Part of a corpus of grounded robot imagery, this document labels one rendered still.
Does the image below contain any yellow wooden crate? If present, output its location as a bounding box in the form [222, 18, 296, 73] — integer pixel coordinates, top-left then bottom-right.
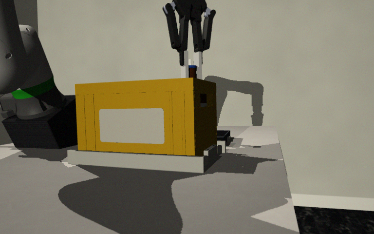
[77, 78, 217, 156]

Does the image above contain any grey flat rail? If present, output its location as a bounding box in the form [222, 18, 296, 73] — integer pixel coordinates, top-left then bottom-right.
[67, 140, 226, 173]

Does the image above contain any brown glass bottle with white label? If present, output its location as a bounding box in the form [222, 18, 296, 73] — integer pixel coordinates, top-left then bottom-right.
[188, 65, 207, 107]

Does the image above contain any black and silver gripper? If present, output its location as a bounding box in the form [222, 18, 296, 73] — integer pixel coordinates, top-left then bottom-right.
[163, 0, 216, 79]

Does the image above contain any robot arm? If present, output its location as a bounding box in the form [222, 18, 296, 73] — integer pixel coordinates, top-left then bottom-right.
[0, 0, 66, 119]

